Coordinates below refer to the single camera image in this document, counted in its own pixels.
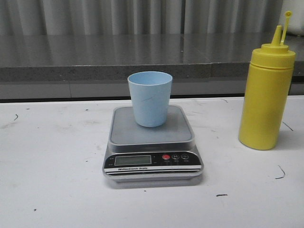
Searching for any light blue plastic cup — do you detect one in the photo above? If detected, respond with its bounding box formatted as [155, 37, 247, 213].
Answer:
[127, 71, 173, 127]

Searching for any yellow squeeze bottle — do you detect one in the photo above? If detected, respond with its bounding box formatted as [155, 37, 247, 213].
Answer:
[238, 10, 296, 150]

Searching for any silver electronic kitchen scale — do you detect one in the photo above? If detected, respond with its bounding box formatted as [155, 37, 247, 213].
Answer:
[103, 105, 204, 182]

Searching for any grey stone counter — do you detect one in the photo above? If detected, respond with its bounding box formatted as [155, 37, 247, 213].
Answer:
[0, 32, 304, 99]

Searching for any white appliance on counter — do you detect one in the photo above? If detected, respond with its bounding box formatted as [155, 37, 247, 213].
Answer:
[284, 0, 304, 36]

